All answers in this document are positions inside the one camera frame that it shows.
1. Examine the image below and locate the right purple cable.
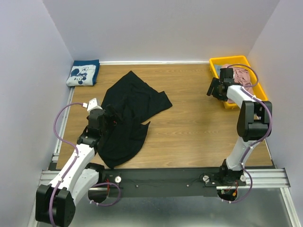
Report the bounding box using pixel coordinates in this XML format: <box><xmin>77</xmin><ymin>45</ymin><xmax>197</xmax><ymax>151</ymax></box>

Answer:
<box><xmin>221</xmin><ymin>63</ymin><xmax>273</xmax><ymax>204</ymax></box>

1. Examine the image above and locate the aluminium frame rail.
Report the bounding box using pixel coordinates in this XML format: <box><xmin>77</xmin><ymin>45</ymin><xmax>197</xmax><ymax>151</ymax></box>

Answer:
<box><xmin>39</xmin><ymin>168</ymin><xmax>291</xmax><ymax>190</ymax></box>

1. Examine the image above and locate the pink t-shirt in bin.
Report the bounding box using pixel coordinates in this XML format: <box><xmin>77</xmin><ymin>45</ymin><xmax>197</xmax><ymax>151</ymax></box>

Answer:
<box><xmin>222</xmin><ymin>64</ymin><xmax>252</xmax><ymax>90</ymax></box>

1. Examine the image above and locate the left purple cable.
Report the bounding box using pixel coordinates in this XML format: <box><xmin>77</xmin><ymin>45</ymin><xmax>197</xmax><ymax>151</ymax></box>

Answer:
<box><xmin>48</xmin><ymin>101</ymin><xmax>121</xmax><ymax>227</ymax></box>

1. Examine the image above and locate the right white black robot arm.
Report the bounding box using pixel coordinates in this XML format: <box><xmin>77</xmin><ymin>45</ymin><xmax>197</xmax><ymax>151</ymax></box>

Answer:
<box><xmin>206</xmin><ymin>78</ymin><xmax>272</xmax><ymax>185</ymax></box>

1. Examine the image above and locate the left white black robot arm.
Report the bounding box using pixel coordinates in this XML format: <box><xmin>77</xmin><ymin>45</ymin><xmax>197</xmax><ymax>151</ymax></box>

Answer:
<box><xmin>35</xmin><ymin>98</ymin><xmax>122</xmax><ymax>227</ymax></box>

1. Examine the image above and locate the black t-shirt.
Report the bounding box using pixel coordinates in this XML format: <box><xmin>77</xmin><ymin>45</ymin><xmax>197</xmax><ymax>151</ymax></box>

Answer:
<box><xmin>98</xmin><ymin>71</ymin><xmax>172</xmax><ymax>169</ymax></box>

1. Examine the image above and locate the purple cable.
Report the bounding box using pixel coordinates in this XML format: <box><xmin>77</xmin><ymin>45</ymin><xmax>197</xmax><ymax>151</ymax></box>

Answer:
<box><xmin>48</xmin><ymin>101</ymin><xmax>121</xmax><ymax>227</ymax></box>
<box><xmin>221</xmin><ymin>63</ymin><xmax>273</xmax><ymax>204</ymax></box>

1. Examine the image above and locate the folded blue cartoon t-shirt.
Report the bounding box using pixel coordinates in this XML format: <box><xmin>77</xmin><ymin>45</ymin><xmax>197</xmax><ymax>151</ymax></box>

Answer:
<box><xmin>66</xmin><ymin>60</ymin><xmax>100</xmax><ymax>87</ymax></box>

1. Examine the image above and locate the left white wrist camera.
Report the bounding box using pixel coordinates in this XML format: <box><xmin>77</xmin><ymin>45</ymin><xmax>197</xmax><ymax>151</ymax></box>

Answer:
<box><xmin>87</xmin><ymin>98</ymin><xmax>102</xmax><ymax>113</ymax></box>

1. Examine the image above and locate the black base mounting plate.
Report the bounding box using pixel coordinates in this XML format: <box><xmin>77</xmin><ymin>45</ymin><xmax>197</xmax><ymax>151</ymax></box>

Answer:
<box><xmin>87</xmin><ymin>167</ymin><xmax>247</xmax><ymax>199</ymax></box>

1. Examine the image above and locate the yellow plastic bin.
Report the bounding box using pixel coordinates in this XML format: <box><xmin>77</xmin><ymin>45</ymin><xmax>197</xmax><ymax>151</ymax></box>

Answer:
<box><xmin>209</xmin><ymin>55</ymin><xmax>268</xmax><ymax>109</ymax></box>

